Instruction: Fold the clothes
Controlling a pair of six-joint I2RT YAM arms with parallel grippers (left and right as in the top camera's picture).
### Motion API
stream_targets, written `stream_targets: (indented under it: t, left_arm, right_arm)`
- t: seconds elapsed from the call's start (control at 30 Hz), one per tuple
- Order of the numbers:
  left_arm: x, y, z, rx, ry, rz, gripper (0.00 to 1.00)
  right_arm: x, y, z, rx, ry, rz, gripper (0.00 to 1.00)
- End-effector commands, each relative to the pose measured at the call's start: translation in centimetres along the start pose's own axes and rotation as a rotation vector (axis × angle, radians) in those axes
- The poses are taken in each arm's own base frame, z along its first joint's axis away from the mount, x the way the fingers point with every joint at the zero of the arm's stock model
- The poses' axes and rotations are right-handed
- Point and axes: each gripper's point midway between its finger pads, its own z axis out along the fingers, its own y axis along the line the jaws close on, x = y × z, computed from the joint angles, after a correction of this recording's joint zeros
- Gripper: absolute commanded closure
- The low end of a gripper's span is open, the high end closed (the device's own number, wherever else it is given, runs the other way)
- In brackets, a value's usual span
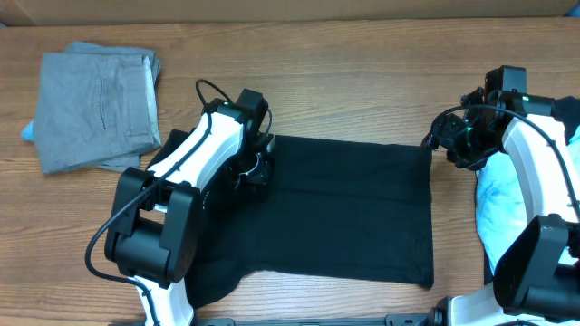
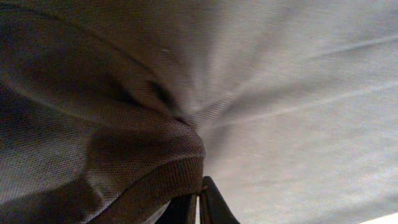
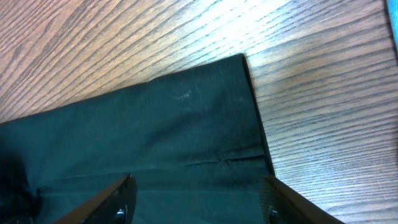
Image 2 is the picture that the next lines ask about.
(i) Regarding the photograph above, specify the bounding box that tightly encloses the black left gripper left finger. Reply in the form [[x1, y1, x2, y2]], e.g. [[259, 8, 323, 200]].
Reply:
[[155, 194, 197, 224]]

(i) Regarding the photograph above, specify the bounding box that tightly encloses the black t-shirt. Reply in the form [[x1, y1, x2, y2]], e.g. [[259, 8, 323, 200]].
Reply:
[[1, 0, 397, 223]]

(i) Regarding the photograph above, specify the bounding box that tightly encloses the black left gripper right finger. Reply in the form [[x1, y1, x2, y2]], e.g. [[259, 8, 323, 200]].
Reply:
[[200, 176, 240, 224]]

